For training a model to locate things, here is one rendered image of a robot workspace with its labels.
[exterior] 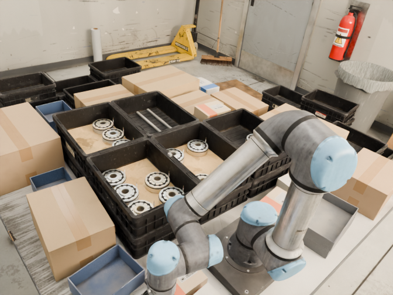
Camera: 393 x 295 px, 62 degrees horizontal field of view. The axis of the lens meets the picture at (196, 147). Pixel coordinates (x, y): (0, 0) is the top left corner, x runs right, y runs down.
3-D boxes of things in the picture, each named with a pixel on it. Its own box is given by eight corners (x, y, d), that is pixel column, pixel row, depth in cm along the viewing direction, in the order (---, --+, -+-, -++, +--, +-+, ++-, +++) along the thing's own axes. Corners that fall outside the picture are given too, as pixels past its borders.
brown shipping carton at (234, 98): (263, 127, 211) (269, 105, 202) (240, 137, 199) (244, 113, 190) (231, 107, 229) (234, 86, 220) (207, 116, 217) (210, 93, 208)
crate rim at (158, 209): (203, 192, 125) (204, 187, 124) (134, 225, 109) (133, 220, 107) (148, 141, 150) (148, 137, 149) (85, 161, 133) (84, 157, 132)
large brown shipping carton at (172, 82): (168, 91, 243) (169, 64, 232) (197, 106, 227) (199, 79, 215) (123, 105, 218) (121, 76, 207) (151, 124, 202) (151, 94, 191)
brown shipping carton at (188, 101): (196, 111, 221) (199, 89, 212) (220, 125, 208) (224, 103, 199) (161, 124, 203) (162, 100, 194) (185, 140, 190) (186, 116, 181)
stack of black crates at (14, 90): (50, 117, 302) (41, 71, 276) (64, 132, 284) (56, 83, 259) (2, 130, 278) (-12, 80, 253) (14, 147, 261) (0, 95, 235)
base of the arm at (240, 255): (274, 253, 125) (281, 237, 118) (248, 276, 116) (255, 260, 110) (244, 227, 133) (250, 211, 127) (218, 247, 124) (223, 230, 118)
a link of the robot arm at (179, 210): (285, 85, 86) (152, 205, 94) (312, 106, 78) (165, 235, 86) (299, 108, 94) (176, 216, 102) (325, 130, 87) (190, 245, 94)
